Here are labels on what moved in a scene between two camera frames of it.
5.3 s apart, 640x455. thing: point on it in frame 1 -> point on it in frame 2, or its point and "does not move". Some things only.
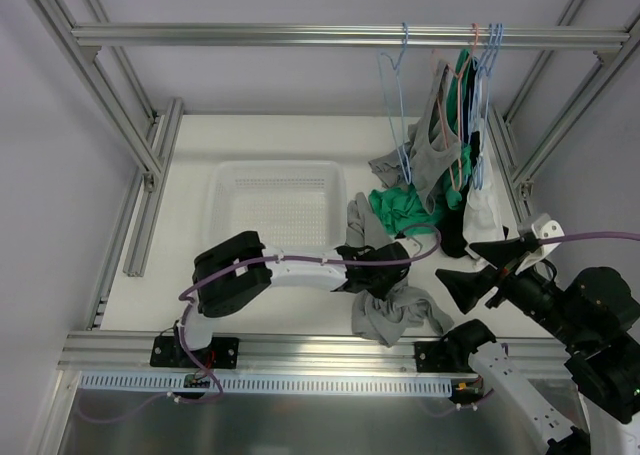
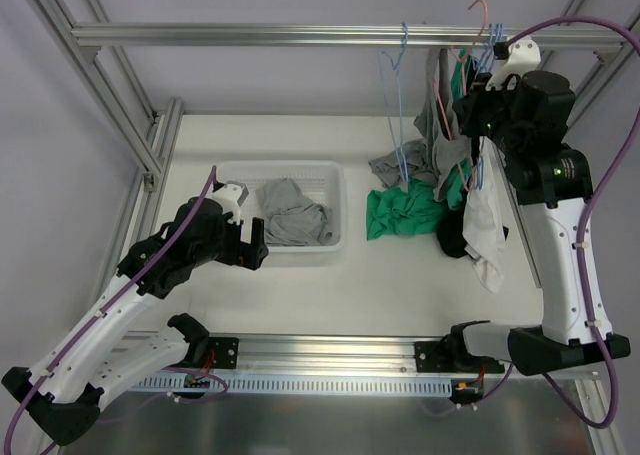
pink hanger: [449, 98] -> [464, 71]
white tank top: [484, 216] does not move
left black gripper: [373, 268] -> [245, 245]
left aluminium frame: [152, 162] does not move
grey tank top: [386, 320] -> [290, 217]
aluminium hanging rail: [95, 38] does not move
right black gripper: [503, 273] -> [473, 104]
